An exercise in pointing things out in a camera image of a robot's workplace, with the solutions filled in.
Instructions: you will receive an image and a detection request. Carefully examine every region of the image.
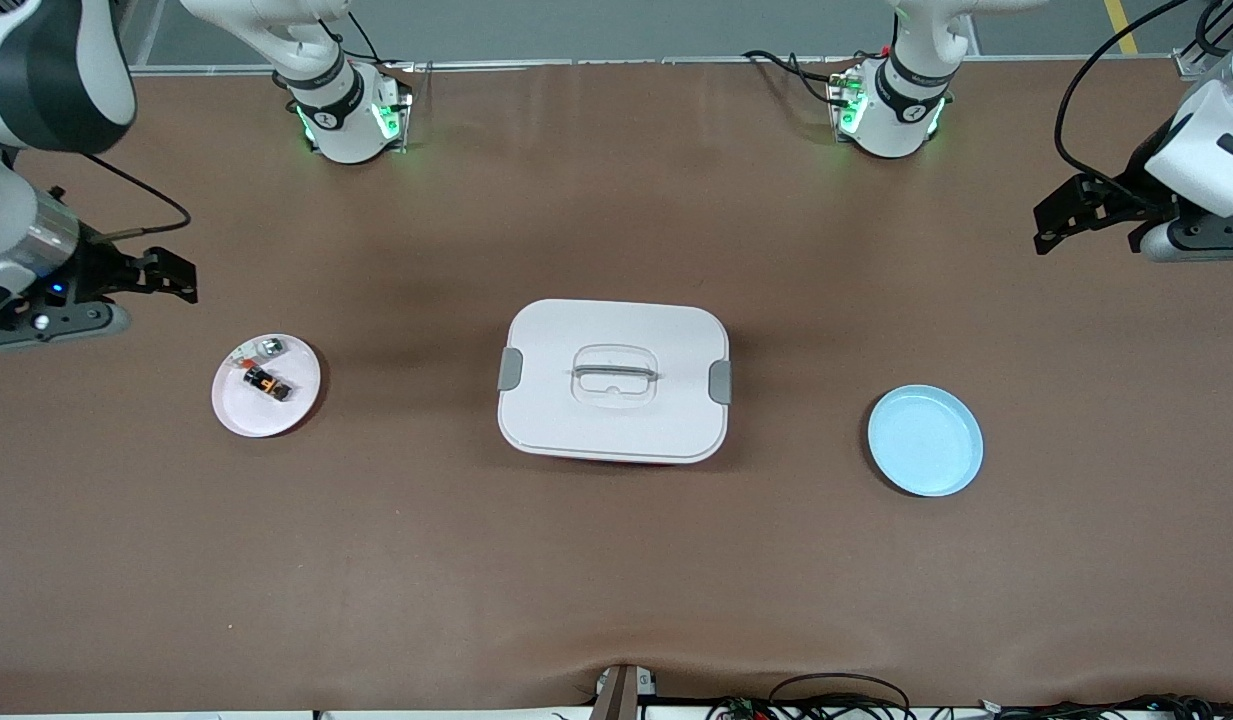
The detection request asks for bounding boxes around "black and orange switch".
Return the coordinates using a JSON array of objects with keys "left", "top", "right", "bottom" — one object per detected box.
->
[{"left": 242, "top": 365, "right": 295, "bottom": 404}]

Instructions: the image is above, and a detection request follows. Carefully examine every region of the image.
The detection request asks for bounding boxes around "pink round plate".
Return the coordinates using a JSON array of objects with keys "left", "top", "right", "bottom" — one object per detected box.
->
[{"left": 211, "top": 333, "right": 322, "bottom": 439}]

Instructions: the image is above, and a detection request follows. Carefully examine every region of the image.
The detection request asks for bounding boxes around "blue round plate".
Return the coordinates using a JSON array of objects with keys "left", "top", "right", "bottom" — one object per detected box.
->
[{"left": 867, "top": 384, "right": 984, "bottom": 498}]

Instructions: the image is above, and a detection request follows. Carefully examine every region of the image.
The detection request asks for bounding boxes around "white lidded storage box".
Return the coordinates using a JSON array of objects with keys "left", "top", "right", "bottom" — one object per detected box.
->
[{"left": 497, "top": 298, "right": 733, "bottom": 466}]

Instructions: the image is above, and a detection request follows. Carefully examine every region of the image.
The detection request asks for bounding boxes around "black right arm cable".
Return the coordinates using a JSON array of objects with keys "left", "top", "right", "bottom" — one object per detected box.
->
[{"left": 51, "top": 150, "right": 193, "bottom": 241}]

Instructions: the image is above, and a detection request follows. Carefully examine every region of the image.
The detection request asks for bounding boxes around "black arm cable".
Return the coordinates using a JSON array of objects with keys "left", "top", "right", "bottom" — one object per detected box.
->
[
  {"left": 51, "top": 150, "right": 193, "bottom": 241},
  {"left": 1054, "top": 0, "right": 1233, "bottom": 196}
]

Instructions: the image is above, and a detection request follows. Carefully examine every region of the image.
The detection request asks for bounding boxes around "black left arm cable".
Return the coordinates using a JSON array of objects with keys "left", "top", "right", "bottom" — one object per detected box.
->
[{"left": 1054, "top": 0, "right": 1233, "bottom": 196}]

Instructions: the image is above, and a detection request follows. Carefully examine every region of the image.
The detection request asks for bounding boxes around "aluminium frame profile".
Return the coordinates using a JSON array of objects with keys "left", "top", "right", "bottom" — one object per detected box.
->
[{"left": 1173, "top": 0, "right": 1233, "bottom": 81}]

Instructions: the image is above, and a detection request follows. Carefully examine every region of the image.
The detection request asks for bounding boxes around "black base cable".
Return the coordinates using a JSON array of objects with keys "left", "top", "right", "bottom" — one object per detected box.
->
[
  {"left": 743, "top": 48, "right": 857, "bottom": 109},
  {"left": 316, "top": 8, "right": 417, "bottom": 73}
]

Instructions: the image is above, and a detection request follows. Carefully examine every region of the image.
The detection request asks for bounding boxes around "black cable bundle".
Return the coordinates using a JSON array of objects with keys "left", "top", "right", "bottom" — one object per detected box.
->
[{"left": 706, "top": 672, "right": 1233, "bottom": 720}]

